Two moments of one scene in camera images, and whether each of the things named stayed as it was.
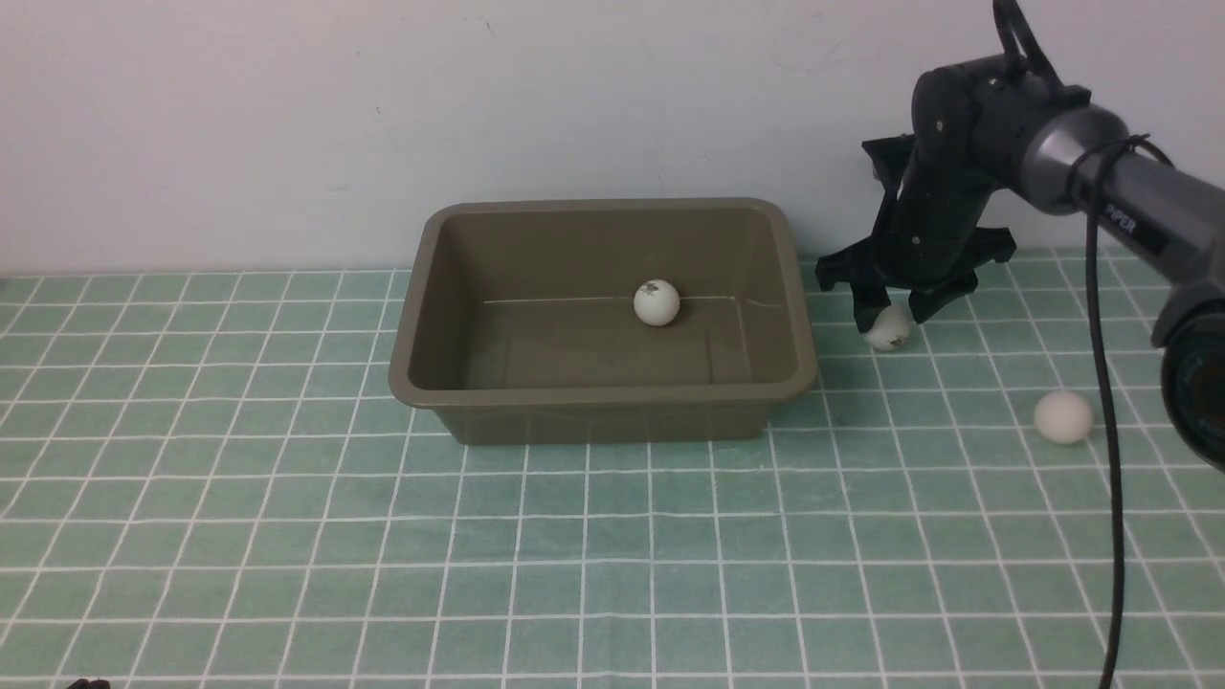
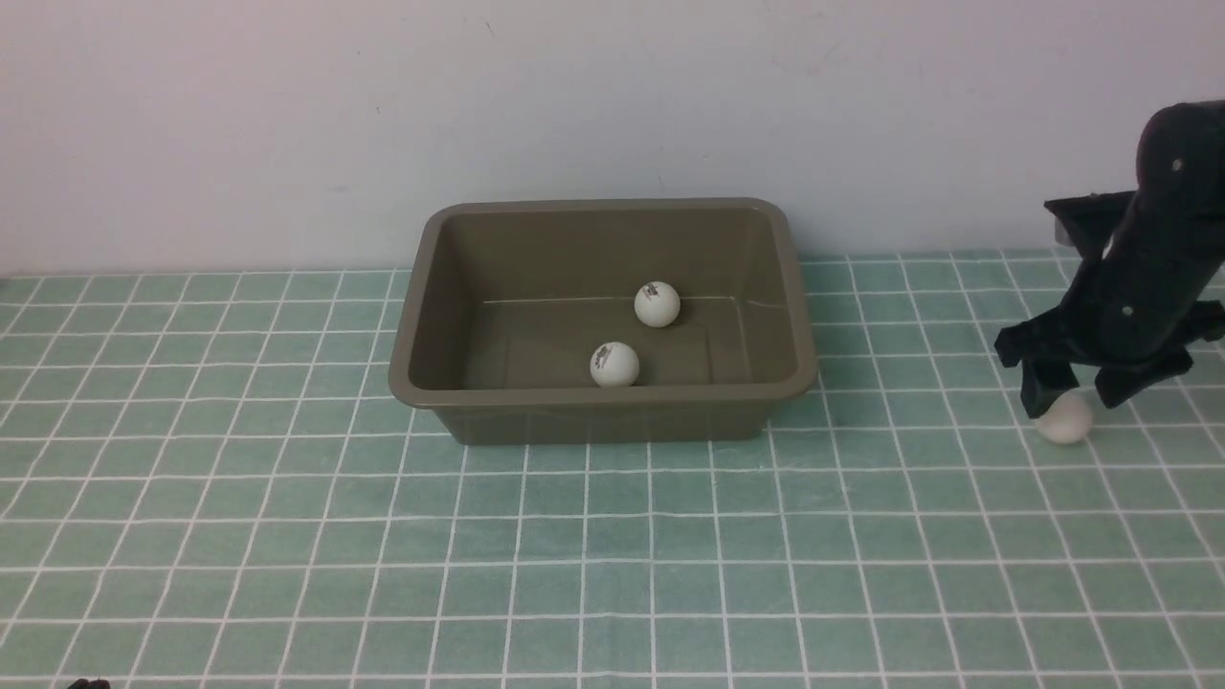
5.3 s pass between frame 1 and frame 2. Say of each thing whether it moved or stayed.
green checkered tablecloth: stayed
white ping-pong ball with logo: moved
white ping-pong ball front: stayed
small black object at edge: stayed
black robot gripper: moved
